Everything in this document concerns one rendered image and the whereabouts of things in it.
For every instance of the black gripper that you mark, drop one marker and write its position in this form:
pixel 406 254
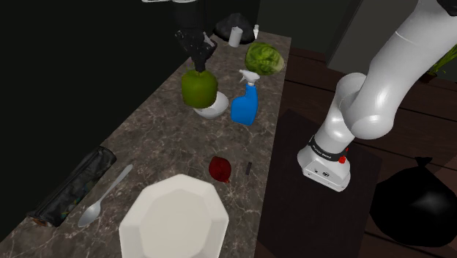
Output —
pixel 192 34

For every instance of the green apple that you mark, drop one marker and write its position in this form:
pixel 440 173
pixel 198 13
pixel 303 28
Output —
pixel 199 89

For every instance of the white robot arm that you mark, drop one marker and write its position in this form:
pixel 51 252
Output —
pixel 375 85

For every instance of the white cup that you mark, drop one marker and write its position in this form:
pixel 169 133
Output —
pixel 235 37

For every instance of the small white bottle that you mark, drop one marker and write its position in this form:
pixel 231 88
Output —
pixel 256 31

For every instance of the green lettuce head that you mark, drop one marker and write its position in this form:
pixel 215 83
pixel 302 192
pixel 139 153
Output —
pixel 264 59

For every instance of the white bowl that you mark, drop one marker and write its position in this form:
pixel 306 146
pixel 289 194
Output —
pixel 218 105

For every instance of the blue spray bottle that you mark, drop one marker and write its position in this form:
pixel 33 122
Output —
pixel 245 109

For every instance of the dark red fruit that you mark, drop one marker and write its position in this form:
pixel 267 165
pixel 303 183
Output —
pixel 219 168

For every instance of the small black block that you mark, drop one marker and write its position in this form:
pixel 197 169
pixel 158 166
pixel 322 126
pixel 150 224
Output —
pixel 248 168

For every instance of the white octagonal plate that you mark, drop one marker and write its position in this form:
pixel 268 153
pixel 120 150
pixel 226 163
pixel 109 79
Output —
pixel 175 221

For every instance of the black pencil case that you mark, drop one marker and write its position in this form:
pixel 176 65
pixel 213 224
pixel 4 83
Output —
pixel 75 185

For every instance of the grey spoon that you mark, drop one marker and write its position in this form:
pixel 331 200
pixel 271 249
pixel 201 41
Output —
pixel 93 209

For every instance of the green potted plant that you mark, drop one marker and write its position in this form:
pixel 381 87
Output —
pixel 444 62

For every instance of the black garbage bag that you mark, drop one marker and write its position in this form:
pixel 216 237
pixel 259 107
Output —
pixel 417 211

